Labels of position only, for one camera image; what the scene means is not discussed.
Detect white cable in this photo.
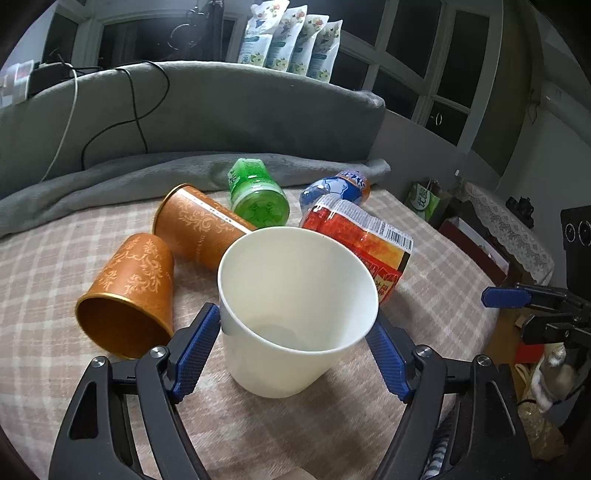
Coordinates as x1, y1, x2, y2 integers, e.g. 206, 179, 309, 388
40, 64, 80, 184

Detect green plastic bottle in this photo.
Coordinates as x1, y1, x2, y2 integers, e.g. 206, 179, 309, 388
228, 158, 290, 228

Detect black power adapter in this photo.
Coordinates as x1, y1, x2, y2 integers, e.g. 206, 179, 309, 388
27, 63, 71, 98

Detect black light tripod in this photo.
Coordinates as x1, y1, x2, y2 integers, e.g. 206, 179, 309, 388
167, 0, 224, 61

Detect white power plugs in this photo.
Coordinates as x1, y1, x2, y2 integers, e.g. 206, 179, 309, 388
0, 60, 35, 108

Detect blue orange drink bottle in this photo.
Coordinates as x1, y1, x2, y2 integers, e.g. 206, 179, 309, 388
300, 169, 370, 214

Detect green white bag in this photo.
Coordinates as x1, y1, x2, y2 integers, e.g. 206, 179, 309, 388
405, 183, 440, 221

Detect red orange snack packet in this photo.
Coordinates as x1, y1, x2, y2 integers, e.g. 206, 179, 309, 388
301, 193, 414, 304

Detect beige plaid bed cover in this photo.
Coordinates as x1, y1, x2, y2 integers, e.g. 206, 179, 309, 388
0, 185, 501, 480

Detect orange patterned tall can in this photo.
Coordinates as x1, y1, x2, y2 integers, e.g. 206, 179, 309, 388
152, 184, 256, 271

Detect grey sofa back cushion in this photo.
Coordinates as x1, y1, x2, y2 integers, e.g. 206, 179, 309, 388
1, 61, 386, 195

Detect white green refill pouch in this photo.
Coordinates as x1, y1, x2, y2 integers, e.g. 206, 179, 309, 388
307, 20, 342, 83
266, 5, 308, 72
287, 14, 329, 76
238, 0, 290, 67

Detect black cable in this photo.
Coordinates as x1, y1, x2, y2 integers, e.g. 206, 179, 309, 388
80, 60, 172, 171

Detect lace covered side table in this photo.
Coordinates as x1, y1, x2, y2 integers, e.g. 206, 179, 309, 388
437, 179, 555, 286

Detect orange patterned metal cup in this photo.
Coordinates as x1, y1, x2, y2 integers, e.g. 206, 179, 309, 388
75, 233, 174, 359

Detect white plastic cup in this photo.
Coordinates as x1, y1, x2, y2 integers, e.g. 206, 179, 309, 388
217, 227, 379, 398

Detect grey rolled blanket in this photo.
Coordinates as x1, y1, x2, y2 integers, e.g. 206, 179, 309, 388
1, 152, 391, 237

